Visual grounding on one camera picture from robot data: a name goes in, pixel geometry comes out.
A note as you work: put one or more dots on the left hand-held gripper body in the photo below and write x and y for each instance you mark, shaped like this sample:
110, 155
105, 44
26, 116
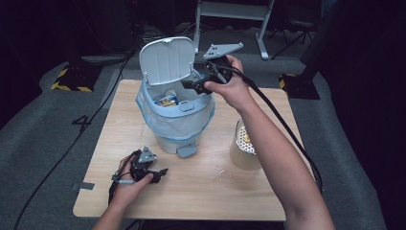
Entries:
142, 166

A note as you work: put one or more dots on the white metal stand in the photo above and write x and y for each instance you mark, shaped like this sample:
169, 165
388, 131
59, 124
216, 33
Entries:
263, 38

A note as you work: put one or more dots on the person's left hand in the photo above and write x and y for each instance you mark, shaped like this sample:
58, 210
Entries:
126, 191

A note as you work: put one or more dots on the beige container with perforated strainer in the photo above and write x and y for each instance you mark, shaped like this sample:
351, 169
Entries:
242, 158

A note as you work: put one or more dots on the black tripod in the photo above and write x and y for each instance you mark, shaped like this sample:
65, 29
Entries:
297, 36

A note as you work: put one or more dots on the yellow-black striped base plate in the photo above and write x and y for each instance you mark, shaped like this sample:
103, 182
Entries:
300, 87
73, 80

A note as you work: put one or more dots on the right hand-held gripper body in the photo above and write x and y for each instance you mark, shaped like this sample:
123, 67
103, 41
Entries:
218, 72

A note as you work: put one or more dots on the translucent blue-edged bin liner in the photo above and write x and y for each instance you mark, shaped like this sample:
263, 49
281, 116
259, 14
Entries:
178, 127

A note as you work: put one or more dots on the yellowish tea bag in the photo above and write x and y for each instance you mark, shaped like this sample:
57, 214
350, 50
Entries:
246, 138

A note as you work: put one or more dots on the grey tape strip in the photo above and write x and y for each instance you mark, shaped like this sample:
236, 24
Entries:
84, 186

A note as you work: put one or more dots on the person's right hand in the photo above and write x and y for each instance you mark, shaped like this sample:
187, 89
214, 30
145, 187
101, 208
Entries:
236, 91

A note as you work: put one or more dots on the white and blue pedal bin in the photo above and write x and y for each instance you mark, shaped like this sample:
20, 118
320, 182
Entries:
167, 60

